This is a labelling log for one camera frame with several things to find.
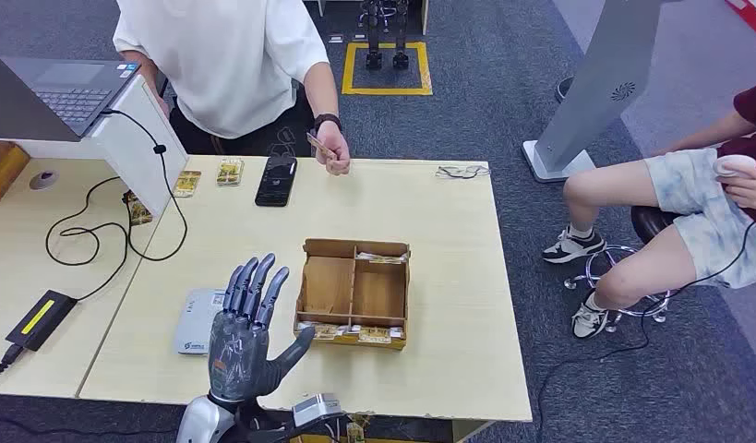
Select clear eyeglasses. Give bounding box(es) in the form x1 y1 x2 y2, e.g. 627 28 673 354
434 163 492 181

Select ID card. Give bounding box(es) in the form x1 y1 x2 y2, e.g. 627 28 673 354
306 131 337 159

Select black laptop power cable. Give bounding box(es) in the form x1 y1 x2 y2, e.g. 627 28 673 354
44 108 190 302

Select standing person's left hand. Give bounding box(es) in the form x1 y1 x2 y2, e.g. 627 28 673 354
314 121 352 177

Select seated person's left hand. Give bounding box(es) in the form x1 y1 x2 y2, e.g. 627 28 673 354
723 168 756 212

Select white handheld controller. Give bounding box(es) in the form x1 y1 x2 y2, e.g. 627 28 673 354
712 154 756 180

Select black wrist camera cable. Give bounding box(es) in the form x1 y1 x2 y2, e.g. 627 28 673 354
248 411 349 443

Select brown wooden block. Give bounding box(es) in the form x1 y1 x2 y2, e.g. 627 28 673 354
0 140 31 206

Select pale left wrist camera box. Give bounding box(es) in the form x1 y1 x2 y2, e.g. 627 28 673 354
292 392 343 428

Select black controller cable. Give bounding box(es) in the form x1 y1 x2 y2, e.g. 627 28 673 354
534 220 756 443

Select white laptop riser box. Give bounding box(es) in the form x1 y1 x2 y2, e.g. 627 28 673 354
10 74 190 219

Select dark grey laptop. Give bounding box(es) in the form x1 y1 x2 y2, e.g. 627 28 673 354
0 45 141 143

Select chrome black-seat stool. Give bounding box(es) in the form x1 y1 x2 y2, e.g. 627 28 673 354
562 206 681 334

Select standing person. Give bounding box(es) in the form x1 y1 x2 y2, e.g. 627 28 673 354
113 0 352 177

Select black smartphone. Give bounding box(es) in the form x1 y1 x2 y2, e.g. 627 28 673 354
254 155 298 208

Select black yellow-labelled power adapter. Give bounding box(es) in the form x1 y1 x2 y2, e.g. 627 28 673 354
5 289 79 353

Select wooden compartment box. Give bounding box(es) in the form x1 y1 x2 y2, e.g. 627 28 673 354
294 238 412 352

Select black humanoid robot legs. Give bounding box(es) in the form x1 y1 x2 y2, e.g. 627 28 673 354
359 0 411 71

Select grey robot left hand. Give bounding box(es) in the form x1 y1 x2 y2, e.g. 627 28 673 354
207 253 317 405

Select grey card reader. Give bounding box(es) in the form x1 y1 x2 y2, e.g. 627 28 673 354
172 288 229 357

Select seated person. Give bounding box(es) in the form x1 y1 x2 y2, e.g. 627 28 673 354
541 78 756 341

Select black mains cable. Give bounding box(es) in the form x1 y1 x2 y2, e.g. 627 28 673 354
0 343 25 396

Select grey kiosk stand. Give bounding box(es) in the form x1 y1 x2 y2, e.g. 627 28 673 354
522 0 666 185

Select red panel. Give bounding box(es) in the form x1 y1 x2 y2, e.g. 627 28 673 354
724 0 756 44

